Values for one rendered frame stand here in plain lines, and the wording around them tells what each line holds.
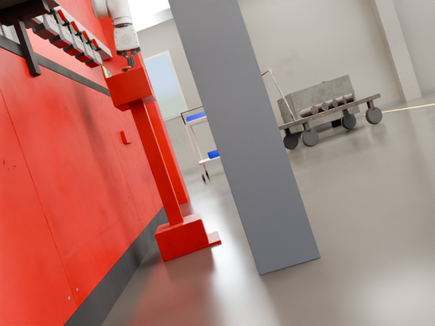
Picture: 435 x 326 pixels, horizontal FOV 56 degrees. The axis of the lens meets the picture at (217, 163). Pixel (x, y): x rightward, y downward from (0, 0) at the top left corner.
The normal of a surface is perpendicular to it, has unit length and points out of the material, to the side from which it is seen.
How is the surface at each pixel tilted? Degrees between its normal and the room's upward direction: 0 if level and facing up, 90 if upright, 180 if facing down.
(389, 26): 90
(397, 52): 90
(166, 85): 90
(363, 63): 90
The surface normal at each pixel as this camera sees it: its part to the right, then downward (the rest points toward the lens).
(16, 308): 0.95, -0.32
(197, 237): 0.07, 0.03
